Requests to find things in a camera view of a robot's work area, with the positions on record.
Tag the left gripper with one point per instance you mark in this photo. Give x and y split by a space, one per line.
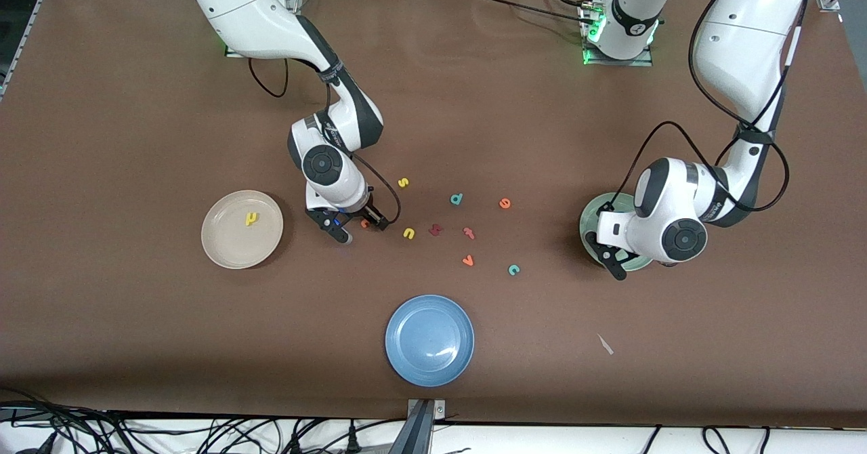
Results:
601 209

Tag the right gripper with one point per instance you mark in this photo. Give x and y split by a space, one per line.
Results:
364 213

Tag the yellow letter h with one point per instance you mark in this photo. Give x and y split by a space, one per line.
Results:
251 219

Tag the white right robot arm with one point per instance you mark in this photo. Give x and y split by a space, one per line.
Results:
257 20

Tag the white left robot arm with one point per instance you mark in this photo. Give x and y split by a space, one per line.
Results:
745 34

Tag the green plate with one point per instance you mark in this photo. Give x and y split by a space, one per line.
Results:
593 213

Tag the dark red letter k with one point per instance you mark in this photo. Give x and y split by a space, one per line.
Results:
435 230

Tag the white paper scrap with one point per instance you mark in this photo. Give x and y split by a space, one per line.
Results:
605 345

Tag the blue plate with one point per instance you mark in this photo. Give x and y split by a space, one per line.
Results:
429 332

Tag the brown table cover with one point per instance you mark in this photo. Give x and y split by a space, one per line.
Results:
433 101

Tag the beige brown plate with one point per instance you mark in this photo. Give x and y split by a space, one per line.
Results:
234 247

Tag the black plug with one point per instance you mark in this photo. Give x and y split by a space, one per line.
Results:
296 444
352 437

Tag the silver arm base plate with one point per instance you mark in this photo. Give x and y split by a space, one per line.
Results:
295 3
637 62

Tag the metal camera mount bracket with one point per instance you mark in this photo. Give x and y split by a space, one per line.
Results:
416 434

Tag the metal corner bracket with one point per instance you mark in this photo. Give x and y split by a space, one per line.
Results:
830 1

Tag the aluminium frame rail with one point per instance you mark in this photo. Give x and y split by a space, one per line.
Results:
26 34

